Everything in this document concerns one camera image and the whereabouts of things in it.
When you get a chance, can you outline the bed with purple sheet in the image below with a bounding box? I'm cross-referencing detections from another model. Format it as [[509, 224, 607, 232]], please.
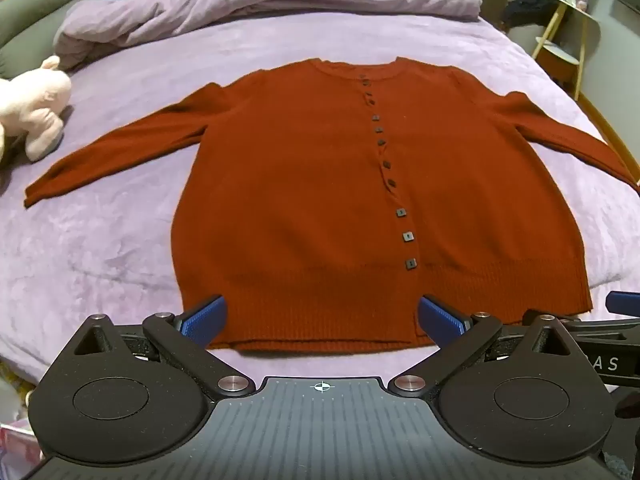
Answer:
[[0, 10, 640, 386]]

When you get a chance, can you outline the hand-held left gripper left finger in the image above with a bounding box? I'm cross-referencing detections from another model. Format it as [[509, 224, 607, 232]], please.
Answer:
[[70, 294, 255, 400]]

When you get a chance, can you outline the black cloth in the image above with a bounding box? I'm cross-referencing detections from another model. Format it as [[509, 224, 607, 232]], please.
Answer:
[[500, 0, 557, 32]]

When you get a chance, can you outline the red knitted cardigan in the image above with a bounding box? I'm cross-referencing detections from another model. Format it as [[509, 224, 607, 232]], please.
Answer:
[[24, 57, 640, 356]]

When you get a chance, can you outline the yellow-legged side shelf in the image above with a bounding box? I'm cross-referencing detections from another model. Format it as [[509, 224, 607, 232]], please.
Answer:
[[530, 0, 601, 102]]

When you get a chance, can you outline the colourful printed bag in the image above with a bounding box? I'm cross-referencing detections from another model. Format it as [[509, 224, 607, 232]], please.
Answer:
[[0, 360, 41, 466]]

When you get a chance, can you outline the pink plush toy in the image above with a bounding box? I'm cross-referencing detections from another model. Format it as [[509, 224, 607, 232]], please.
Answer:
[[0, 55, 73, 191]]

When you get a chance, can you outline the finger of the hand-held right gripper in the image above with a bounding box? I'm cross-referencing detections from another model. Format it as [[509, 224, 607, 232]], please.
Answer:
[[560, 316, 640, 336], [605, 291, 640, 315]]

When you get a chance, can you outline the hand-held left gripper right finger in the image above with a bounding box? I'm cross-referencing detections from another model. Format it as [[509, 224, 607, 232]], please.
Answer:
[[392, 296, 576, 397]]

